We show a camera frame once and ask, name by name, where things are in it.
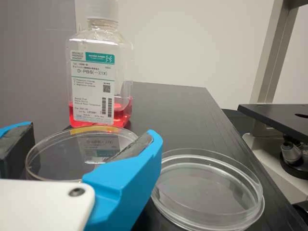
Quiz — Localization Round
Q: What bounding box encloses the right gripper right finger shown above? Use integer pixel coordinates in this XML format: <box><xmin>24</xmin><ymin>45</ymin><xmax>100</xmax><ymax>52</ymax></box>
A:
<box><xmin>82</xmin><ymin>129</ymin><xmax>164</xmax><ymax>231</ymax></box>

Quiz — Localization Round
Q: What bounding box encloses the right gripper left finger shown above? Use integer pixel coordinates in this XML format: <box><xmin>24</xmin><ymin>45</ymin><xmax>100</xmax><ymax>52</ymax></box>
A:
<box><xmin>0</xmin><ymin>121</ymin><xmax>36</xmax><ymax>179</ymax></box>

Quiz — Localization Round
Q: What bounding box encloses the petri dish with yellow strip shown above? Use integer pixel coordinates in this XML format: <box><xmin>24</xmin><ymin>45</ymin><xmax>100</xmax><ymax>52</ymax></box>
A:
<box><xmin>25</xmin><ymin>125</ymin><xmax>145</xmax><ymax>182</ymax></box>

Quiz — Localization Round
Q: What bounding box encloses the black platform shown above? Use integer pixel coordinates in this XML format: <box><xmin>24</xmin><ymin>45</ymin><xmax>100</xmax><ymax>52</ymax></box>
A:
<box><xmin>60</xmin><ymin>81</ymin><xmax>308</xmax><ymax>231</ymax></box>

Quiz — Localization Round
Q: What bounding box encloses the clear petri dish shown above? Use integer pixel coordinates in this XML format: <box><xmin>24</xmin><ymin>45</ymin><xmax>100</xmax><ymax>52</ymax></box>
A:
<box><xmin>151</xmin><ymin>148</ymin><xmax>266</xmax><ymax>231</ymax></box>

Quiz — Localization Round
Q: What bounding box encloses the red liquid bottle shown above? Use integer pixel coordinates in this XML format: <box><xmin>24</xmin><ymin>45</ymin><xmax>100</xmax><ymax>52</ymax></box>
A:
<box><xmin>65</xmin><ymin>16</ymin><xmax>134</xmax><ymax>128</ymax></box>

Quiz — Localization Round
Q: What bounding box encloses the cream microscope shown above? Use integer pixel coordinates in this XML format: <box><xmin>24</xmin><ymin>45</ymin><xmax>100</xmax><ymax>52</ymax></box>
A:
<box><xmin>237</xmin><ymin>0</ymin><xmax>308</xmax><ymax>214</ymax></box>

